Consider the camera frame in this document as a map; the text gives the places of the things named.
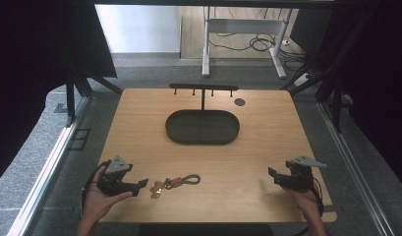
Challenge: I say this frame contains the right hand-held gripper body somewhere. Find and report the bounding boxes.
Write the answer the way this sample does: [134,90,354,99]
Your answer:
[279,154,328,193]

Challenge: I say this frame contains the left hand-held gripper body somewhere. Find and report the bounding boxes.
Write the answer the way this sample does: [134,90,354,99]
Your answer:
[96,154,141,198]

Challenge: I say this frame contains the keys with red green strap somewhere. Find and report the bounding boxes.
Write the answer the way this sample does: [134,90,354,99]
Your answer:
[148,173,201,200]

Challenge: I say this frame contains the person's right hand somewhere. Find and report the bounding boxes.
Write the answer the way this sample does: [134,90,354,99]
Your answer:
[282,186,323,224]

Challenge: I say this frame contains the person's left hand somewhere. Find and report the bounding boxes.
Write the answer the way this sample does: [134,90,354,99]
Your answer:
[81,165,135,224]

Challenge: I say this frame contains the black key stand with tray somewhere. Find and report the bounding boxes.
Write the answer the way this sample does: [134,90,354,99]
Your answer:
[164,83,241,146]

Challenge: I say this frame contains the black metal stand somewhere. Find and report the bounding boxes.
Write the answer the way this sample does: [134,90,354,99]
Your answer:
[64,65,124,128]
[279,6,373,134]

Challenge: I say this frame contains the white power strip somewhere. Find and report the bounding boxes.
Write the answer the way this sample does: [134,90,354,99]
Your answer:
[293,73,312,88]

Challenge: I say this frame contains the black curtain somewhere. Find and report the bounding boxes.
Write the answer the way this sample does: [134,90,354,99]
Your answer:
[288,0,402,191]
[0,0,118,189]

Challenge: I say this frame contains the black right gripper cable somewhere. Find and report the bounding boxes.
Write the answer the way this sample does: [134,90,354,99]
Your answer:
[311,176,325,217]

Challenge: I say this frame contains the aluminium rail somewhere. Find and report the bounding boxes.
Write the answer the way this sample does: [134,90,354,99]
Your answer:
[316,101,395,236]
[6,95,91,236]

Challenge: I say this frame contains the black floor cables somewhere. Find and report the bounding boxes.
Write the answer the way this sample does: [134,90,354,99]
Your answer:
[207,8,309,71]

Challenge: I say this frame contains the white desk frame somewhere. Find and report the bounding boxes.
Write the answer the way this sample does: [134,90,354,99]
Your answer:
[201,6,293,80]

